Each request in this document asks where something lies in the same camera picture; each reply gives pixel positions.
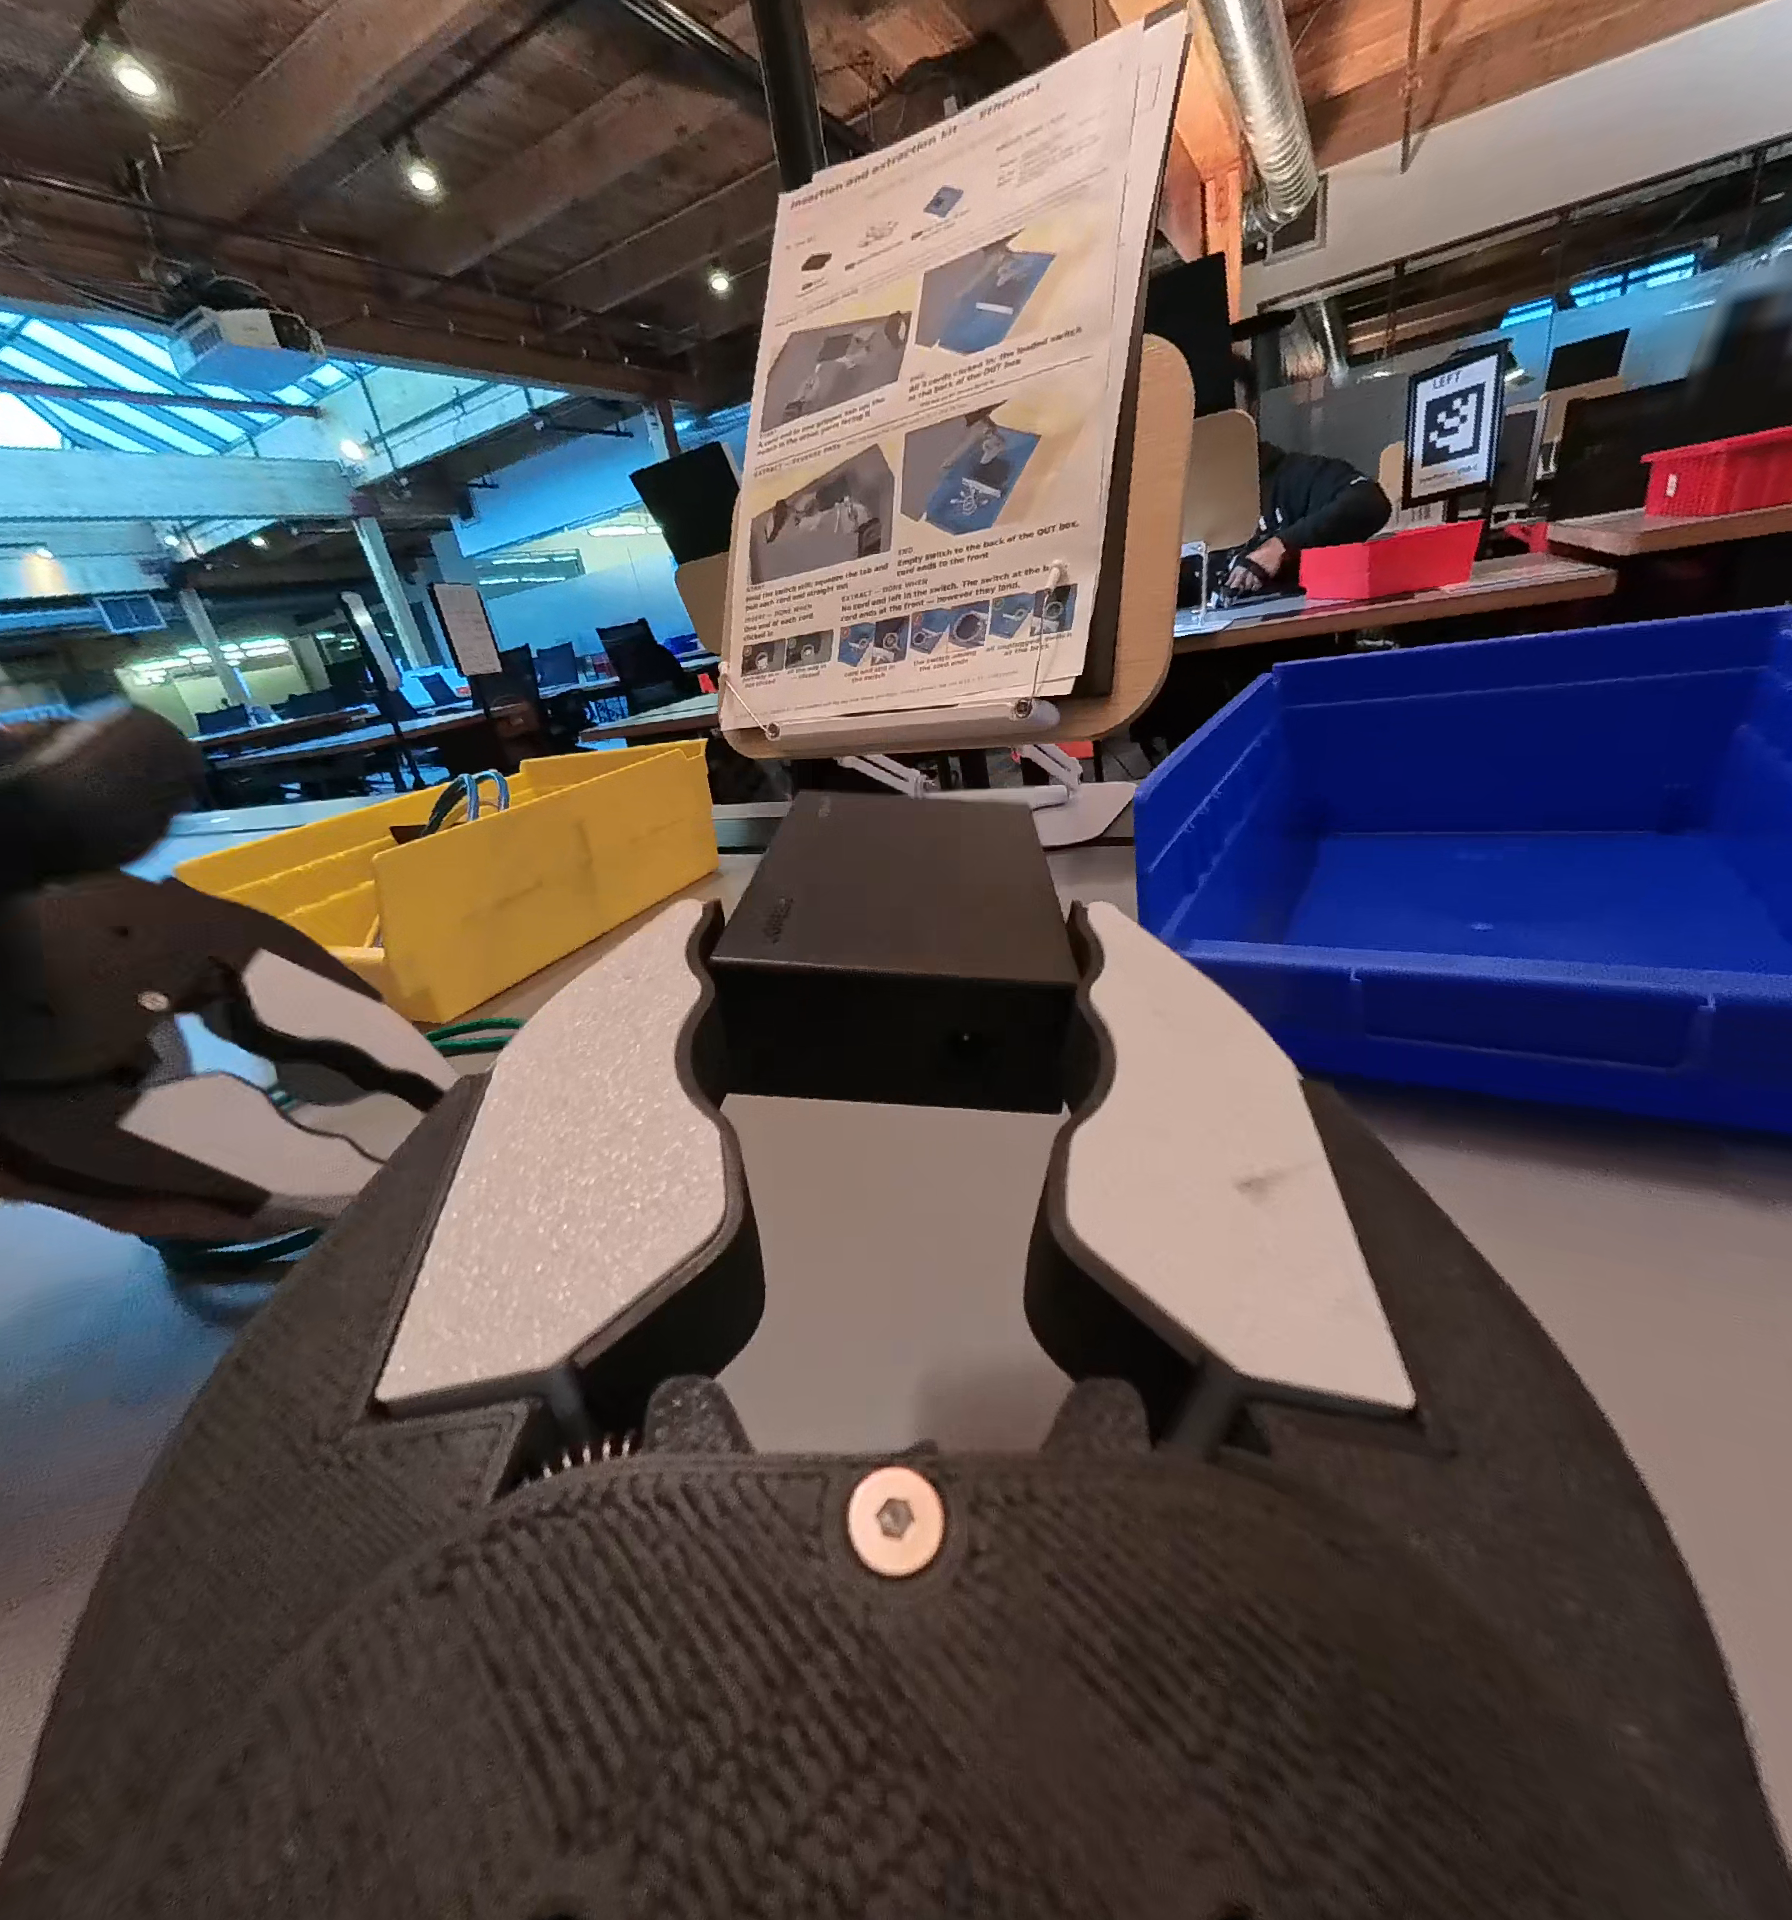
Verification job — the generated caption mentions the white ceiling heater unit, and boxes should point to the white ceiling heater unit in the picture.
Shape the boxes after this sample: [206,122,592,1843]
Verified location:
[161,308,332,401]

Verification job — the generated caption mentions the wooden work table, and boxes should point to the wooden work table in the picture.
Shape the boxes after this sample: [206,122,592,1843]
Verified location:
[1543,490,1792,560]
[1177,549,1618,656]

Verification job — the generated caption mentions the blue plastic bin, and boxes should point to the blue plastic bin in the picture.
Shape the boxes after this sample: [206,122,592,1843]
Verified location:
[1131,605,1792,1152]

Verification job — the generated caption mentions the printed instruction sheet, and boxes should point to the printed instruction sheet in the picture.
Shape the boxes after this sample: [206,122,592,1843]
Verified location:
[720,6,1191,737]

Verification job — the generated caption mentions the small red bin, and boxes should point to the small red bin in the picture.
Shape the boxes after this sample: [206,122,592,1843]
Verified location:
[1640,418,1792,521]
[1301,521,1486,605]

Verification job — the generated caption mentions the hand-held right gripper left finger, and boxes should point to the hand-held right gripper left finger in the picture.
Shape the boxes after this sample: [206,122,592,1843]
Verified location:
[379,898,770,1418]

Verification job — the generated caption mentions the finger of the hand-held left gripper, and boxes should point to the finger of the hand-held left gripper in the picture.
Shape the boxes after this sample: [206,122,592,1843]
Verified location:
[112,1065,390,1207]
[215,950,458,1111]

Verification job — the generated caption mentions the black ceiling pole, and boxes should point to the black ceiling pole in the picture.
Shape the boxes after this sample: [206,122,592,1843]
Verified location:
[751,0,826,181]

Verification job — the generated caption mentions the yellow plastic bin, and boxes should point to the yellow plastic bin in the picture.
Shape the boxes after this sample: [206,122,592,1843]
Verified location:
[169,737,720,1025]

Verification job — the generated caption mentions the black network switch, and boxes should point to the black network switch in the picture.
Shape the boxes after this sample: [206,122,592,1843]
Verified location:
[704,793,1083,1111]

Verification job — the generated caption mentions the green ethernet cable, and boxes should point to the green ethernet cable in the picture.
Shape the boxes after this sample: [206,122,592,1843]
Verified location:
[155,1018,528,1282]

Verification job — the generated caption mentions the person's left hand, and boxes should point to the person's left hand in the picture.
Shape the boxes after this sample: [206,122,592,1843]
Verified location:
[0,1122,288,1235]

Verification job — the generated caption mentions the silver ventilation duct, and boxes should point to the silver ventilation duct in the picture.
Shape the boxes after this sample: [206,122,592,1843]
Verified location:
[1199,0,1334,240]

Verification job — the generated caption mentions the black white tag sign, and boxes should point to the black white tag sign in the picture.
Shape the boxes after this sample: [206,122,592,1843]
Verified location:
[1401,343,1512,508]

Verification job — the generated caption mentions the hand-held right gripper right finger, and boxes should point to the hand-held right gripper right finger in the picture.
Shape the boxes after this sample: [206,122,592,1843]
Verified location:
[1026,898,1426,1452]

